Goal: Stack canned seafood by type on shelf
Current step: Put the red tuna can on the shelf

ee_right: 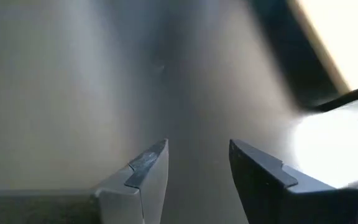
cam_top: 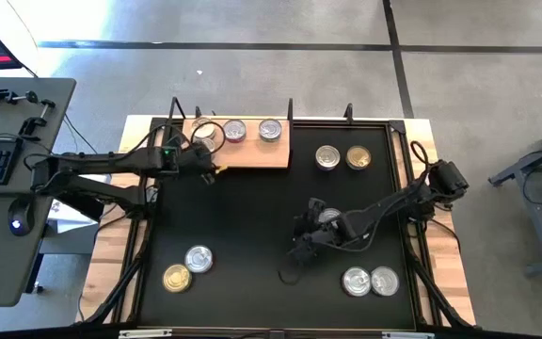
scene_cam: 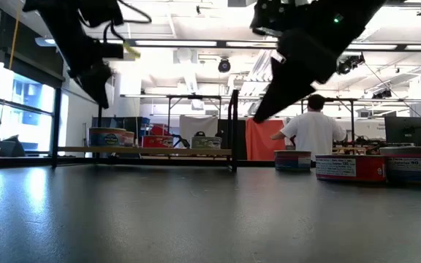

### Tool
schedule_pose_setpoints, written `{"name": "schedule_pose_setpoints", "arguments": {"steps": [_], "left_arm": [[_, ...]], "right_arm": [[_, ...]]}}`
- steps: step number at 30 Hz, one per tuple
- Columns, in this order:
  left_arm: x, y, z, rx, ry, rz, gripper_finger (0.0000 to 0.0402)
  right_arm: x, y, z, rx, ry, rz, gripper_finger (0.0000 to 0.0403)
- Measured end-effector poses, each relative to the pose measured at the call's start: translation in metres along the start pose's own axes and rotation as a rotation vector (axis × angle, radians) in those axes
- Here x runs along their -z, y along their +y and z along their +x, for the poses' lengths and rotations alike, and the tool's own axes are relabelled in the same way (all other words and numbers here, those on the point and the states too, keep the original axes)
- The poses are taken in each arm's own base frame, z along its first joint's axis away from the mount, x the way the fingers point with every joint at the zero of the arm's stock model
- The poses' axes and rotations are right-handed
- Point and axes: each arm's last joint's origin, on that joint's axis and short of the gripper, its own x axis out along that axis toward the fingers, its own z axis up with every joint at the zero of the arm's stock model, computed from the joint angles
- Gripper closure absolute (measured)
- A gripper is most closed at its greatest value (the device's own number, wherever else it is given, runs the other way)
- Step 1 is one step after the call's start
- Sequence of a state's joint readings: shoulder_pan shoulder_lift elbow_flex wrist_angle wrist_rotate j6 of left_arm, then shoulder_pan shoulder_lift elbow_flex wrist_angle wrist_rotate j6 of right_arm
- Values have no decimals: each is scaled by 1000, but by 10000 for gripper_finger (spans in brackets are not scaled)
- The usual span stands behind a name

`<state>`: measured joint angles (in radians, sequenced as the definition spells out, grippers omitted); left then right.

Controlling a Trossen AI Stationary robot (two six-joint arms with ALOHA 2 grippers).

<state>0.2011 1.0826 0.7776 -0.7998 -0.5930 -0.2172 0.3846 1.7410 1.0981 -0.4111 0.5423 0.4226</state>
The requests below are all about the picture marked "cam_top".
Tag black cable bundle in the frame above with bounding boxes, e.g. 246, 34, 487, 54
81, 253, 153, 327
405, 220, 477, 330

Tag silver metal bracket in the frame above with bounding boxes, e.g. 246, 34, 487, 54
381, 331, 436, 339
118, 329, 173, 339

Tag black table mat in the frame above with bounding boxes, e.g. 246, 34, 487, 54
138, 120, 417, 330

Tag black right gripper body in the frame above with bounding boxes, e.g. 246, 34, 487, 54
289, 198, 352, 265

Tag light wooden shelf board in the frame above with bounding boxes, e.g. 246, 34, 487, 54
177, 116, 293, 170

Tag silver-lid blue-label tuna can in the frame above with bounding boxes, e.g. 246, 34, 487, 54
190, 116, 217, 141
314, 143, 342, 171

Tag gold-lid green-label tuna can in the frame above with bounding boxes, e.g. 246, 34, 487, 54
162, 263, 193, 294

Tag silver-lid red-label tuna can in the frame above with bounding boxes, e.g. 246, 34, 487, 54
222, 118, 248, 144
183, 244, 215, 274
318, 206, 343, 226

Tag silver-lid green-label tuna can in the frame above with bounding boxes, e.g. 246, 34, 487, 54
257, 117, 283, 143

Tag black computer mouse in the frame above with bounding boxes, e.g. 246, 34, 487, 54
8, 197, 36, 237

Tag black metal table frame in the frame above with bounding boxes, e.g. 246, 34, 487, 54
77, 96, 478, 331

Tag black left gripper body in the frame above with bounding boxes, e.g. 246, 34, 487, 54
179, 142, 219, 185

